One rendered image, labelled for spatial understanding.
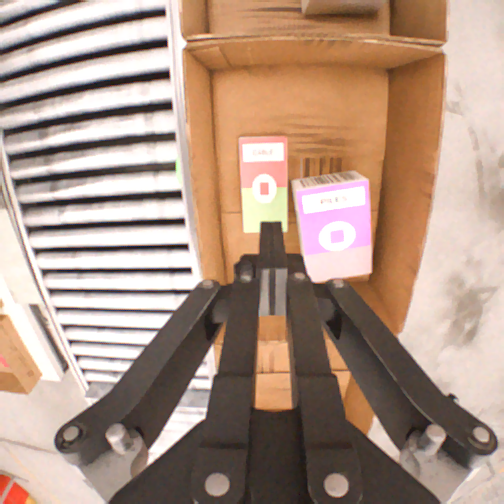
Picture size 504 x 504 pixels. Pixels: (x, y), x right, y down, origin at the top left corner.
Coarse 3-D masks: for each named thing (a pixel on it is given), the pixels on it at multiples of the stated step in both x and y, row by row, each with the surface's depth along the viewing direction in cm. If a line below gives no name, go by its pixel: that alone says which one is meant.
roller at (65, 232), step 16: (160, 224) 71; (176, 224) 71; (32, 240) 71; (48, 240) 71; (64, 240) 71; (80, 240) 71; (96, 240) 71; (112, 240) 70; (128, 240) 70; (144, 240) 70; (160, 240) 70; (176, 240) 70
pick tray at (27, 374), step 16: (0, 320) 80; (0, 336) 78; (16, 336) 85; (0, 352) 77; (16, 352) 84; (0, 368) 95; (16, 368) 83; (32, 368) 90; (0, 384) 90; (16, 384) 90; (32, 384) 89
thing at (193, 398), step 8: (96, 384) 95; (104, 384) 95; (112, 384) 96; (88, 392) 92; (96, 392) 92; (104, 392) 92; (192, 392) 94; (200, 392) 94; (208, 392) 94; (184, 400) 90; (192, 400) 91; (200, 400) 91; (192, 408) 88; (200, 408) 88
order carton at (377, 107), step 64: (192, 64) 31; (256, 64) 41; (320, 64) 41; (384, 64) 38; (192, 128) 33; (256, 128) 46; (320, 128) 46; (384, 128) 45; (192, 192) 34; (384, 192) 48; (384, 256) 49; (384, 320) 46
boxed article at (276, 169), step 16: (240, 144) 46; (256, 144) 46; (272, 144) 46; (240, 160) 47; (256, 160) 47; (272, 160) 47; (256, 176) 48; (272, 176) 48; (256, 192) 49; (272, 192) 49; (256, 208) 50; (272, 208) 50; (256, 224) 52
